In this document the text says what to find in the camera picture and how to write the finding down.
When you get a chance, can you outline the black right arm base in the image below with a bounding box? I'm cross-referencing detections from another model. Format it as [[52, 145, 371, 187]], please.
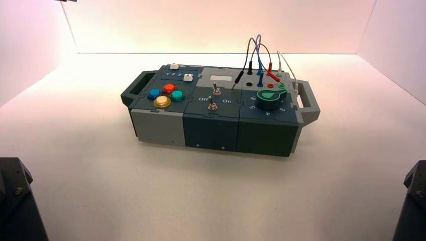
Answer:
[[392, 160, 426, 241]]

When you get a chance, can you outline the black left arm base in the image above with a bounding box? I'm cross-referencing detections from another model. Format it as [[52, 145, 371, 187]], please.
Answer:
[[0, 157, 49, 241]]

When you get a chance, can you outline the dark blue grey control box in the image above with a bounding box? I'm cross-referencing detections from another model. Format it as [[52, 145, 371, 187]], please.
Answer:
[[121, 64, 321, 158]]

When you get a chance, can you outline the yellow round push button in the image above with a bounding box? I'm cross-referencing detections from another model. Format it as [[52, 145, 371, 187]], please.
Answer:
[[153, 96, 172, 109]]

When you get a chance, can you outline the green rotary selector knob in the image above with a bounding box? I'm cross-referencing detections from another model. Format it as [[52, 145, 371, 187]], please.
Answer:
[[257, 88, 288, 111]]

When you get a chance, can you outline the black plug jumper cable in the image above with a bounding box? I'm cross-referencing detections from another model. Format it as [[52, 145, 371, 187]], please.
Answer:
[[232, 37, 259, 90]]

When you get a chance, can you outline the blue plug jumper cable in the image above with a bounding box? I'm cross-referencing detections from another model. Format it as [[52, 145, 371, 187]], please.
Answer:
[[251, 34, 271, 88]]

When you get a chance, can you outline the red plug jumper cable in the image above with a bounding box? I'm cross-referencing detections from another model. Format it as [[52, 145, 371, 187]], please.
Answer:
[[257, 43, 281, 83]]

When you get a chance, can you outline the dark box carry handle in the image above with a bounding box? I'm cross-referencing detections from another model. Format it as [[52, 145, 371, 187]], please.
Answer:
[[121, 70, 157, 107]]

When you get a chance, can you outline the white plug jumper cable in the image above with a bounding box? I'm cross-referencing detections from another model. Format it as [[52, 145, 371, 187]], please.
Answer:
[[277, 50, 299, 94]]

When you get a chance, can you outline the grey box carry handle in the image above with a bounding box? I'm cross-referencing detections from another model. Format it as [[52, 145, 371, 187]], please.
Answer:
[[296, 79, 321, 126]]

